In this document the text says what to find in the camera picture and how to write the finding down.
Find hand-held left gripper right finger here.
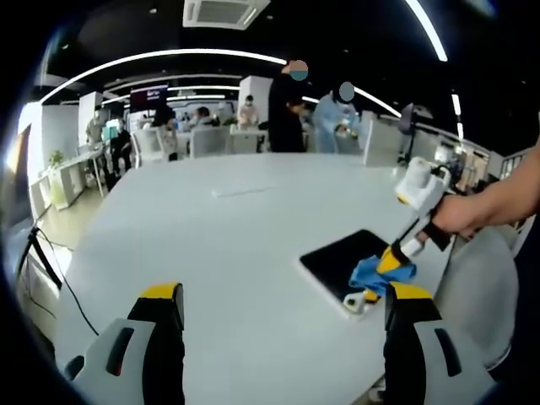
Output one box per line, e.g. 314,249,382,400
381,280,495,405

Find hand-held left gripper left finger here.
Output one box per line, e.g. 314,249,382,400
65,282,186,405

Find blue cleaning cloth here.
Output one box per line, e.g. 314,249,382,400
348,254,418,299

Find black tablet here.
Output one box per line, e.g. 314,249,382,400
299,229,407,321

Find person's right hand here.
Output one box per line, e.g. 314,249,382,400
433,192,484,240

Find white desk partition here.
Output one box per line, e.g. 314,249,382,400
362,118,408,168

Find monitor on black stand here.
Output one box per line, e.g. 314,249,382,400
397,102,423,165

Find white round-backed chair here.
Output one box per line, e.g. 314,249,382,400
433,229,521,372

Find black tripod stand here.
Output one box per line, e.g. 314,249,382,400
15,225,64,291

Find straight ceiling light strip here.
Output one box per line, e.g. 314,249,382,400
402,0,449,63

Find white side desk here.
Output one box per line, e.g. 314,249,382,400
30,147,111,211

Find white office chair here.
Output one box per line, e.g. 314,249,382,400
131,128,166,165
188,126,231,159

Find ceiling air conditioner unit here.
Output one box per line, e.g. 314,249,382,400
183,0,271,30

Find curved ceiling light strip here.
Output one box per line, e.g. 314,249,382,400
40,48,290,105

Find black cable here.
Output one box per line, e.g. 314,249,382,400
36,227,100,338

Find wall display screen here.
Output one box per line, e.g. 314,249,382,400
129,85,169,111

